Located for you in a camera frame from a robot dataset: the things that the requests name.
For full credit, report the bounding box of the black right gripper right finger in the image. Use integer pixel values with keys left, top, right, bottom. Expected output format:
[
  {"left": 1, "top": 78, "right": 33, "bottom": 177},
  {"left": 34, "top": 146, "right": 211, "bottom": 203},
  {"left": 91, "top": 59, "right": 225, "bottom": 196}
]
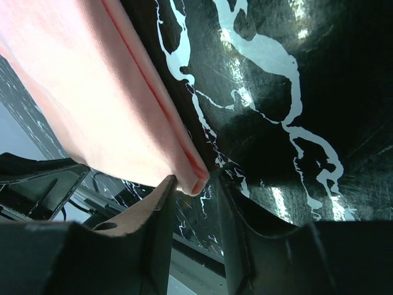
[{"left": 217, "top": 178, "right": 392, "bottom": 294}]

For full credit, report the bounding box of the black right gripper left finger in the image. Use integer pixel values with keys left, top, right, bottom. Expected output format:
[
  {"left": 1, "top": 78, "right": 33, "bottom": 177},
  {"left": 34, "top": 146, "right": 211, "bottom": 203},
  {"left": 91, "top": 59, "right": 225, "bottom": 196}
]
[{"left": 1, "top": 175, "right": 177, "bottom": 294}]

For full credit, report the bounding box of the salmon pink t shirt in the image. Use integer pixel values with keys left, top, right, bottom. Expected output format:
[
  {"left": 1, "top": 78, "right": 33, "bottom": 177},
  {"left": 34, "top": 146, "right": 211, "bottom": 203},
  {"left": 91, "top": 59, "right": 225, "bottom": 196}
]
[{"left": 1, "top": 1, "right": 209, "bottom": 195}]

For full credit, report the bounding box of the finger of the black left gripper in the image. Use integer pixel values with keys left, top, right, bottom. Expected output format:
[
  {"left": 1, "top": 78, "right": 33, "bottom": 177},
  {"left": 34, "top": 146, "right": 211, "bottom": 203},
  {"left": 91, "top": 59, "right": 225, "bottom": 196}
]
[{"left": 1, "top": 152, "right": 90, "bottom": 221}]

